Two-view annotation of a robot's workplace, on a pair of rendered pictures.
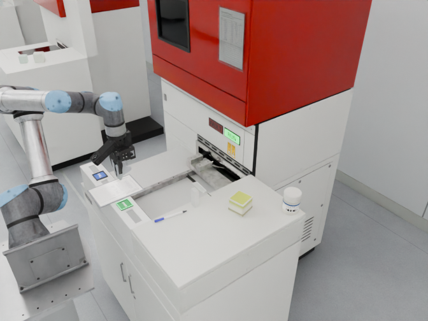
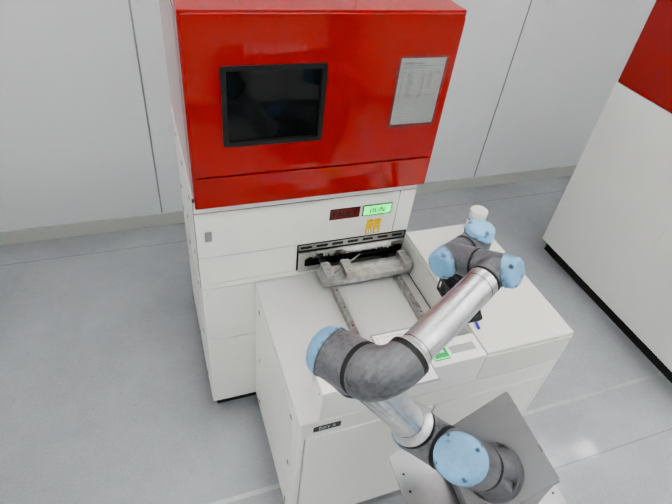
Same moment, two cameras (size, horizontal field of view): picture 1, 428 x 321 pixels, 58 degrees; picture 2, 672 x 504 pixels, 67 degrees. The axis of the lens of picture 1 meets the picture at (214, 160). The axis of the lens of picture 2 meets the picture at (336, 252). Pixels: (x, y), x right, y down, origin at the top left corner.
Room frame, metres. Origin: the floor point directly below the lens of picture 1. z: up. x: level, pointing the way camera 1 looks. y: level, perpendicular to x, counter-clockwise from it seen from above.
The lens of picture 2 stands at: (1.38, 1.47, 2.21)
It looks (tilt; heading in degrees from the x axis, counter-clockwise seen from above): 41 degrees down; 283
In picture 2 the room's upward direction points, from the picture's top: 8 degrees clockwise
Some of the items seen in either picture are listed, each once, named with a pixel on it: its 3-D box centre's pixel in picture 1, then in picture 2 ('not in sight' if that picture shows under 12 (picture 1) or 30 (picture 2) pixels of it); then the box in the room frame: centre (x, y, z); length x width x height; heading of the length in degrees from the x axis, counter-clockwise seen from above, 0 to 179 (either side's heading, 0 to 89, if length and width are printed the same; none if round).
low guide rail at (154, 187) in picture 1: (166, 182); (348, 318); (1.58, 0.24, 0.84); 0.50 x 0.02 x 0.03; 127
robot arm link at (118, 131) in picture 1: (114, 127); not in sight; (1.26, 0.37, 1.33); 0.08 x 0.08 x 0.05
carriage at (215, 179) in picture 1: (213, 177); (364, 270); (1.58, 0.01, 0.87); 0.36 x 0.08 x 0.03; 37
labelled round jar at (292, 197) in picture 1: (291, 200); (476, 219); (1.22, -0.32, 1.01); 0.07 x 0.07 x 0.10
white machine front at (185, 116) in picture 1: (202, 128); (309, 232); (1.81, 0.06, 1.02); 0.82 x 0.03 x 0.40; 37
